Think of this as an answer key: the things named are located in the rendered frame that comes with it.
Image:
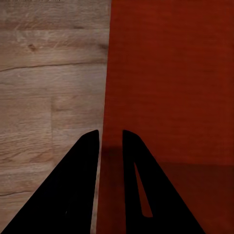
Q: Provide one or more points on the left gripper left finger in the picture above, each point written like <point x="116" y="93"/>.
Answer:
<point x="63" y="204"/>

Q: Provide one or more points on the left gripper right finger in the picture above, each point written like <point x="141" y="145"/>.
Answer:
<point x="170" y="214"/>

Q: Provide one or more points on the storage box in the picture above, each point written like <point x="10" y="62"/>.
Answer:
<point x="170" y="80"/>

